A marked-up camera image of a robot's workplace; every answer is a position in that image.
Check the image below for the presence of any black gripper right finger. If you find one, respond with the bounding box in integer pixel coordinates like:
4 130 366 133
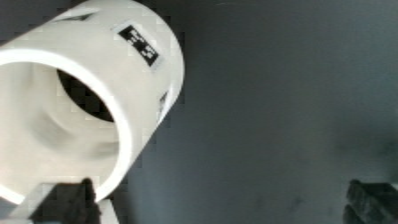
343 180 398 224

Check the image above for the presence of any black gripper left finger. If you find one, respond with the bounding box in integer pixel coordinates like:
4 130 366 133
29 178 102 224

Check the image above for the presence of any white lamp shade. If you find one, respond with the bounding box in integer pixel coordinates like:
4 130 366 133
0 0 185 202

